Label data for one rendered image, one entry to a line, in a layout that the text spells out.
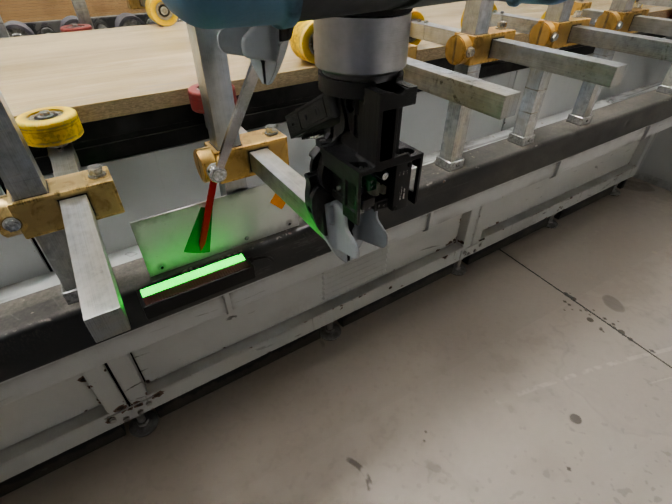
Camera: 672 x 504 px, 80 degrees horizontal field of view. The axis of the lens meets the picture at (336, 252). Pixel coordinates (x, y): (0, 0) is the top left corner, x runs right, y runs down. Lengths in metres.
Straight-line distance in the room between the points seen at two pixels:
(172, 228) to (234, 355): 0.66
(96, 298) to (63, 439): 0.87
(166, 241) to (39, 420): 0.70
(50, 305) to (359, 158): 0.51
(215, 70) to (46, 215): 0.28
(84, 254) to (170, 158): 0.40
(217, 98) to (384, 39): 0.32
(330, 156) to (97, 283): 0.25
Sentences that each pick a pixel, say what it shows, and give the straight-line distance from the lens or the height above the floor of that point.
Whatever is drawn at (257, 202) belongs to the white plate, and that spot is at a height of 0.77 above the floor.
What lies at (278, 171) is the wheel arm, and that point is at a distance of 0.57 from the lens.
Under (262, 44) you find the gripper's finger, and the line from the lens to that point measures 0.48.
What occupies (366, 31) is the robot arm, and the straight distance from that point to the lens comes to 0.32.
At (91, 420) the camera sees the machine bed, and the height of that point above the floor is 0.17.
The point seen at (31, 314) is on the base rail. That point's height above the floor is 0.70.
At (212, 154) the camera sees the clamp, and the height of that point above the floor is 0.87.
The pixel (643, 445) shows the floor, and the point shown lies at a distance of 1.51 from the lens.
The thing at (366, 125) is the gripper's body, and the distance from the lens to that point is 0.34.
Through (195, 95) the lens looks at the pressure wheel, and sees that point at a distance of 0.76.
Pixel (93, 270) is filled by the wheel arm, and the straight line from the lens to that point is 0.46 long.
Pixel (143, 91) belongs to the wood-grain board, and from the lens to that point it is 0.82.
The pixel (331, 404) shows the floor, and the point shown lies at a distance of 1.30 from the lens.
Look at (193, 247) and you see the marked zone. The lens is 0.67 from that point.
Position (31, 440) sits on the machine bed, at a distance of 1.29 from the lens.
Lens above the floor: 1.12
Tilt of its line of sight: 38 degrees down
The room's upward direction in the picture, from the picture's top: straight up
